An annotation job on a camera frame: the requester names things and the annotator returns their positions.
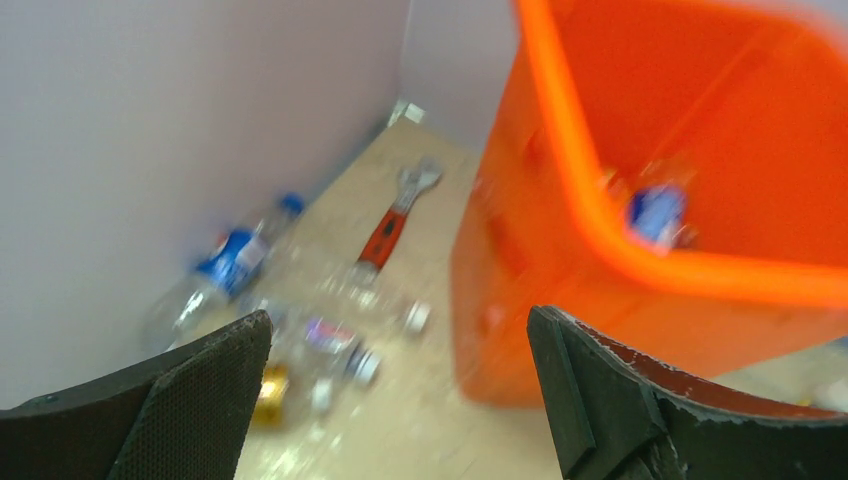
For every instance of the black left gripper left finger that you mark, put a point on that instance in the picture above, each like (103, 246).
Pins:
(183, 414)

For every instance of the orange plastic bin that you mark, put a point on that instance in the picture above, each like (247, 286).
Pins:
(744, 107)

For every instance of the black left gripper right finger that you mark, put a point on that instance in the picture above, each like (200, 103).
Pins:
(617, 413)

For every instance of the wide clear plastic bottle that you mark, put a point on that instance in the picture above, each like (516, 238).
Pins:
(352, 295)

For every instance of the red adjustable wrench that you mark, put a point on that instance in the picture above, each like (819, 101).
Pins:
(413, 181)

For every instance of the small clear white-cap bottle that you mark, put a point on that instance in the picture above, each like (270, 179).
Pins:
(315, 347)

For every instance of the blue pepsi label bottle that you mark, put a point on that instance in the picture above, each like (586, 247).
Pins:
(655, 218)

